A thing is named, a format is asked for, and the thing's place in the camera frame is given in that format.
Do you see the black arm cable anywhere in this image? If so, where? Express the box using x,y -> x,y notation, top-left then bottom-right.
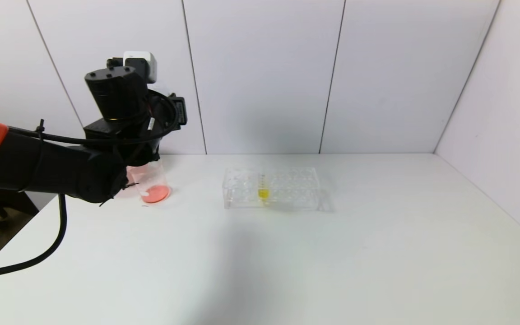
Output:
0,89 -> 180,282

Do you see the pink bowl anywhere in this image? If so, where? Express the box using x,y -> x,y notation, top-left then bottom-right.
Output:
125,164 -> 149,186

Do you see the clear acrylic test tube rack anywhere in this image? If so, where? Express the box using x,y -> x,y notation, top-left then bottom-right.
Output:
223,167 -> 329,213

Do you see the test tube with yellow pigment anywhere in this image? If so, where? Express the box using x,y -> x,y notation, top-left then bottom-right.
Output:
257,172 -> 271,204

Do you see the clear glass beaker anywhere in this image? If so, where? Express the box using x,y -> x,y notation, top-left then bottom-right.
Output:
127,159 -> 172,204

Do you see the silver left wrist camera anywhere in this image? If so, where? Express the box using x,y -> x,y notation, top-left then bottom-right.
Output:
123,51 -> 158,84

